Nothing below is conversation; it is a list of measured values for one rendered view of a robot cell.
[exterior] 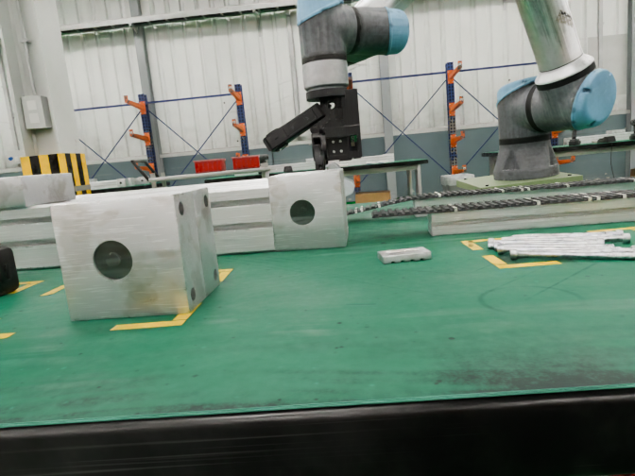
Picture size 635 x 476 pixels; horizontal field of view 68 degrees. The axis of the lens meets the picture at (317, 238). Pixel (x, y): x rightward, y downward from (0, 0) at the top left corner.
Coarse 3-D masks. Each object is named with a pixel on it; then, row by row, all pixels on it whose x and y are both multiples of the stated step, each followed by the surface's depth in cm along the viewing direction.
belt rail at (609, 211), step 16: (512, 208) 59; (528, 208) 59; (544, 208) 59; (560, 208) 59; (576, 208) 59; (592, 208) 59; (608, 208) 58; (624, 208) 59; (432, 224) 61; (448, 224) 61; (464, 224) 61; (480, 224) 60; (496, 224) 60; (512, 224) 60; (528, 224) 60; (544, 224) 59; (560, 224) 59; (576, 224) 59; (592, 224) 59
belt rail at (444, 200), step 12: (516, 192) 77; (528, 192) 77; (540, 192) 77; (552, 192) 77; (564, 192) 77; (576, 192) 77; (588, 192) 76; (600, 192) 77; (420, 204) 79; (432, 204) 79; (444, 204) 79; (420, 216) 80
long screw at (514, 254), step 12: (516, 252) 45; (528, 252) 44; (540, 252) 44; (552, 252) 44; (564, 252) 43; (576, 252) 43; (588, 252) 42; (600, 252) 42; (612, 252) 42; (624, 252) 41
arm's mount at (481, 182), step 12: (456, 180) 130; (468, 180) 125; (480, 180) 122; (492, 180) 119; (504, 180) 116; (516, 180) 113; (528, 180) 110; (540, 180) 108; (552, 180) 108; (564, 180) 108; (576, 180) 108
